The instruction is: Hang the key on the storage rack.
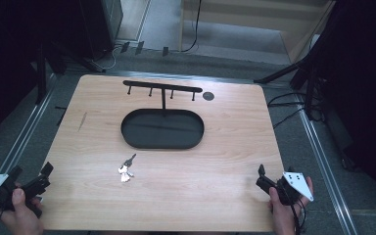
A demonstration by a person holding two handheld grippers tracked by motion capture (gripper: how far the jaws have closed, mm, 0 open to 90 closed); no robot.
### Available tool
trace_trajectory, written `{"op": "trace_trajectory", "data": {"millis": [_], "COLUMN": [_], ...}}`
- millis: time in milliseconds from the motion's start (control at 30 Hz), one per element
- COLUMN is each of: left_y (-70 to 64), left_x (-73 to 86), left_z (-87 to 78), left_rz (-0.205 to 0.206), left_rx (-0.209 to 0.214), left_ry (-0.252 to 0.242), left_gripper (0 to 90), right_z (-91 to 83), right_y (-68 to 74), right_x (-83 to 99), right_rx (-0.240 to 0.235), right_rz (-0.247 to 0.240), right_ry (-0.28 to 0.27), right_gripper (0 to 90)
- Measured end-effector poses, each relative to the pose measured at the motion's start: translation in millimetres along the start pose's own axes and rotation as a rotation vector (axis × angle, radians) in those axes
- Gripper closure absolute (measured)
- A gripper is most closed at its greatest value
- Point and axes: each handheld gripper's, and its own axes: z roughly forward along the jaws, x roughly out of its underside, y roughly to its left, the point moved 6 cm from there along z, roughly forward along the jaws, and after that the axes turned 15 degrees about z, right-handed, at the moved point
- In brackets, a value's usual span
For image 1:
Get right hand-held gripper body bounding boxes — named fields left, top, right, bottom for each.
left=255, top=171, right=314, bottom=207

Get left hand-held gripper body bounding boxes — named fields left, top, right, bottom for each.
left=0, top=173, right=52, bottom=219

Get bunch of keys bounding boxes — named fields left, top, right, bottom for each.
left=117, top=153, right=138, bottom=183

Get black key rack with tray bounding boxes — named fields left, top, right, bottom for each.
left=120, top=79, right=206, bottom=151

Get person's right hand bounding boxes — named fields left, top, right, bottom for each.
left=267, top=175, right=315, bottom=235

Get person's left hand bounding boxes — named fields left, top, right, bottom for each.
left=0, top=187, right=45, bottom=235

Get black metal stand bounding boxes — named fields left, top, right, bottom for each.
left=33, top=42, right=107, bottom=106

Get black tripod stand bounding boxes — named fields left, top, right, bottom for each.
left=254, top=53, right=327, bottom=120

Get light wooden furniture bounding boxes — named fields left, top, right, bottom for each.
left=178, top=0, right=337, bottom=64

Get dark cabinet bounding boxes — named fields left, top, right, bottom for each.
left=77, top=0, right=124, bottom=61

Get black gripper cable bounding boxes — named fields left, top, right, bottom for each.
left=289, top=198, right=307, bottom=235

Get metal floor rail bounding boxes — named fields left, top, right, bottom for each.
left=0, top=72, right=58, bottom=235
left=293, top=94, right=360, bottom=235

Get black floor cables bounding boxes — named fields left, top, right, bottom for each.
left=266, top=91, right=327, bottom=129

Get white floor cable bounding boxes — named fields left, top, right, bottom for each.
left=91, top=45, right=122, bottom=71

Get black hanging cable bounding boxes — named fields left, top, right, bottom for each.
left=179, top=0, right=204, bottom=54

